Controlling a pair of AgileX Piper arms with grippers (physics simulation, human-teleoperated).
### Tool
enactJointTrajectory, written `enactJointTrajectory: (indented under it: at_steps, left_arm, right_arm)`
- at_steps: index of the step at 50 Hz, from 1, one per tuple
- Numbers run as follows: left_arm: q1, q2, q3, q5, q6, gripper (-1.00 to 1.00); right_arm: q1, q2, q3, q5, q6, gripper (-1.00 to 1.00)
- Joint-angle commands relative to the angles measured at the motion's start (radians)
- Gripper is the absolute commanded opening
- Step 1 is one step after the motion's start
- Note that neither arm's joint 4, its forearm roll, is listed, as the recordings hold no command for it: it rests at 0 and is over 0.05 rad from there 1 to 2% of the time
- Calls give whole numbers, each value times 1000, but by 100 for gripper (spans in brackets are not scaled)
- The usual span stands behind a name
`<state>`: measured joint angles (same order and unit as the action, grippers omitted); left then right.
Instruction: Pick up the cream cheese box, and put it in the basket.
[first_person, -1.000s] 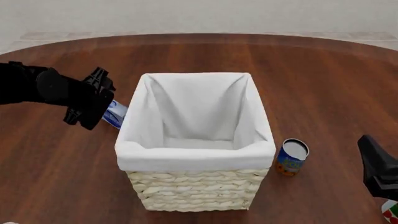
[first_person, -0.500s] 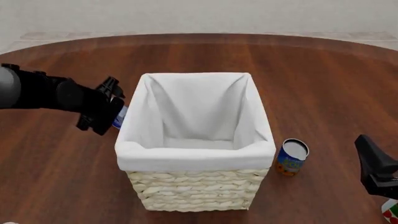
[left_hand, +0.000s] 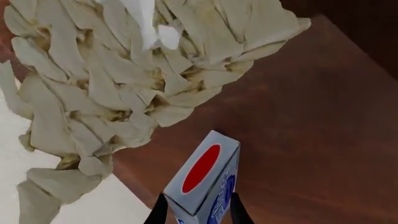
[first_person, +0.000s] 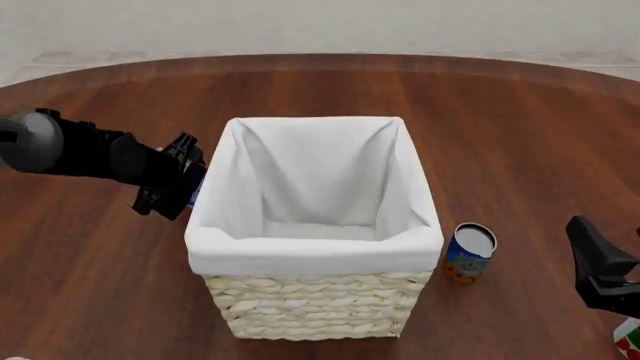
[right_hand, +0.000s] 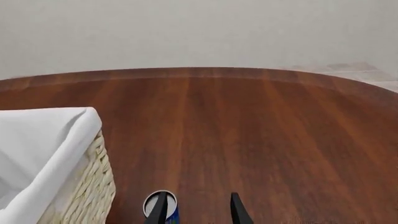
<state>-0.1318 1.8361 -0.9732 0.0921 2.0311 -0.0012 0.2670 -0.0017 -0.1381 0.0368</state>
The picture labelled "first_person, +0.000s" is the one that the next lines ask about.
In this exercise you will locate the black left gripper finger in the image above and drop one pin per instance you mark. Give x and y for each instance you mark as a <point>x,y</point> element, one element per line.
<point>184,193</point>

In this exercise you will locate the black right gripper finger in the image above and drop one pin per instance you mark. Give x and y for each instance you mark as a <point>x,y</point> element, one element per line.
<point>592,243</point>

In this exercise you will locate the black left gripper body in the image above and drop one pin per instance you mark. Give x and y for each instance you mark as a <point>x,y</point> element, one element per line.
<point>172,159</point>

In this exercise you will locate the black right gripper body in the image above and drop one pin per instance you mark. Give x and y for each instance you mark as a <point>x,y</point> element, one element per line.
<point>615,294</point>

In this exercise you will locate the blue cream cheese box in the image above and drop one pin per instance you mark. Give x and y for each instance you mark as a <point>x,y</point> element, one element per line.
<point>196,193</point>

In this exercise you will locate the grey and black left robot arm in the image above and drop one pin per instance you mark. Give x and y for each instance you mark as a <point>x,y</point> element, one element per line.
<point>75,150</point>

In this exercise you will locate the woven basket with white liner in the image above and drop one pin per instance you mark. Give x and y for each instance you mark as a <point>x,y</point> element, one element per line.
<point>310,210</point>

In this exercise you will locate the white red green printed carton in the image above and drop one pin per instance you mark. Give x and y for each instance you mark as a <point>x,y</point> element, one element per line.
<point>629,339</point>

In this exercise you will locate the blue soup tin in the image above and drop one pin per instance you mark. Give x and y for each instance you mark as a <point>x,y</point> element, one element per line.
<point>470,249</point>

